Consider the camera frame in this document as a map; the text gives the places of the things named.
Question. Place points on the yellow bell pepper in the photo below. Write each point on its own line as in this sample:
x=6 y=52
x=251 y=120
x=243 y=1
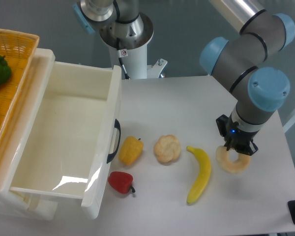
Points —
x=131 y=149

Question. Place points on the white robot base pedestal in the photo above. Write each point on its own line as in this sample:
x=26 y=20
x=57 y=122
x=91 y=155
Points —
x=125 y=31

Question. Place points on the white drawer cabinet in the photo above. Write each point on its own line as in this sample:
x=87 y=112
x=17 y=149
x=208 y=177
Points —
x=13 y=202

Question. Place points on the round flower-shaped bun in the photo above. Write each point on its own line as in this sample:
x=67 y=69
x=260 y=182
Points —
x=167 y=149

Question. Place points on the orange plastic basket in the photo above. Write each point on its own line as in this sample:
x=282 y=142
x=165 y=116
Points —
x=18 y=49

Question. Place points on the ring donut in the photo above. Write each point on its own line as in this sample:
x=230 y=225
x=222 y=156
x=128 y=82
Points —
x=231 y=166

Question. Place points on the red bell pepper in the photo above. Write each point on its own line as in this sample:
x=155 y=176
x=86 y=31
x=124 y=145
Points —
x=121 y=182

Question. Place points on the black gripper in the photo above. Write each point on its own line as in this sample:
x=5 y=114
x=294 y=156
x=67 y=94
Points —
x=235 y=138

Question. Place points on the open white drawer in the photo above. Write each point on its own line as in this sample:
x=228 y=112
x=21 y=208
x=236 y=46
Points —
x=74 y=138

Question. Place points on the yellow banana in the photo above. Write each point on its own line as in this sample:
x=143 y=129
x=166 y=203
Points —
x=203 y=176

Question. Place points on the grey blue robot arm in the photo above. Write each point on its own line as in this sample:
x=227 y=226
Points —
x=259 y=91

